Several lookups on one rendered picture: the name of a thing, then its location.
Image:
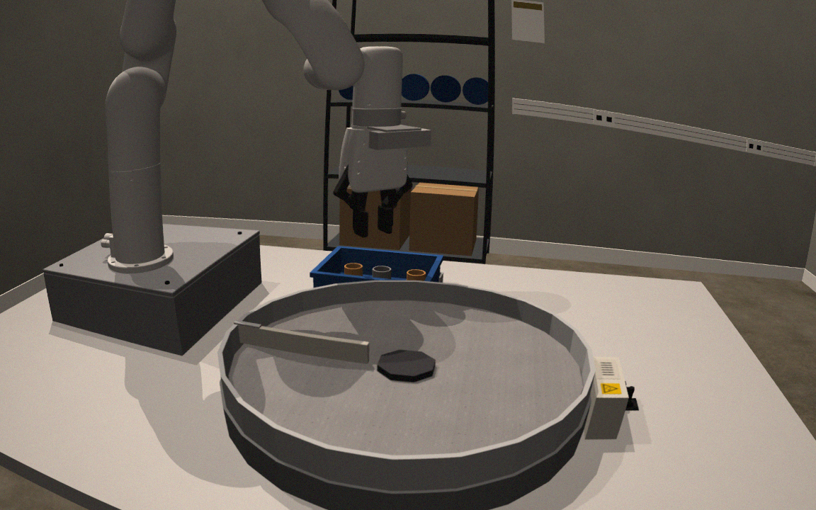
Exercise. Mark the blue crate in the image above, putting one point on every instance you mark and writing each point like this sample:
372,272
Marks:
400,262

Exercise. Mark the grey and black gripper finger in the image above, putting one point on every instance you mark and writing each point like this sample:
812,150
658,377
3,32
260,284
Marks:
385,211
356,202

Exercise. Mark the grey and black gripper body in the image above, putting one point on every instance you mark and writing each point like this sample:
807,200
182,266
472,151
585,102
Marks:
377,169

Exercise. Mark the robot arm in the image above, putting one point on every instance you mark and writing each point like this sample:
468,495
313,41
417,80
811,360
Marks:
133,102

